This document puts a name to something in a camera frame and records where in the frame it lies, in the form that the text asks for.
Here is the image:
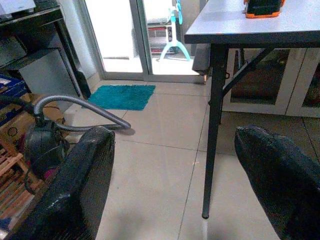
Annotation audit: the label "black shelf unit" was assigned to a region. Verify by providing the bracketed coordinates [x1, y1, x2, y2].
[0, 4, 92, 100]

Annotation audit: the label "brown cardboard box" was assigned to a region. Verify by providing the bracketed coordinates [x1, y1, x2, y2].
[0, 92, 66, 151]

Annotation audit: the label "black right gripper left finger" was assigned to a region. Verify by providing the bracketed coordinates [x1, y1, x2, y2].
[7, 126, 116, 240]

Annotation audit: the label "wooden slatted crate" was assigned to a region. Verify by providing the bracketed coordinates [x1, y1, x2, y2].
[0, 139, 46, 221]

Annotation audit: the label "teal shaggy floor mat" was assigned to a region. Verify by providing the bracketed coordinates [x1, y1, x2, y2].
[87, 84, 157, 112]

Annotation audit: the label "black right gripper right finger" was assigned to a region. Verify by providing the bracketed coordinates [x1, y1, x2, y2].
[234, 124, 320, 240]

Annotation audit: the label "black vacuum cleaner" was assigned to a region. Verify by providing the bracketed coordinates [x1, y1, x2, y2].
[23, 119, 71, 180]

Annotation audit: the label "grey folding table black legs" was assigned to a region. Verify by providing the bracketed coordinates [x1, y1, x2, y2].
[184, 0, 320, 220]

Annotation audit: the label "orange and black device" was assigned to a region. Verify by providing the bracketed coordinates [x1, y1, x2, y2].
[242, 0, 287, 19]

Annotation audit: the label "grey ribbed vacuum hose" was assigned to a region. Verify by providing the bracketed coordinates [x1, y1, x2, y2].
[33, 94, 132, 131]

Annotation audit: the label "turquoise standing mop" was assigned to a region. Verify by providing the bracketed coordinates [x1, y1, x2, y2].
[158, 0, 191, 63]

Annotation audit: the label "grey sliding door frame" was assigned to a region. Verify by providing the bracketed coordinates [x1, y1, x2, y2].
[78, 0, 206, 83]

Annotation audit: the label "white box on shelf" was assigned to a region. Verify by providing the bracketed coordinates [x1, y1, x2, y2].
[0, 0, 37, 16]

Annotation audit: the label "white appliance with red label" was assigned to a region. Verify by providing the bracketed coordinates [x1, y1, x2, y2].
[146, 17, 180, 55]

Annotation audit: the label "white cabinet with glass doors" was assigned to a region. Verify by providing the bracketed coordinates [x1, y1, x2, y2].
[221, 48, 320, 118]

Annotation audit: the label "blue cardboard box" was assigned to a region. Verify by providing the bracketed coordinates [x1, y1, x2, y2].
[0, 74, 28, 111]

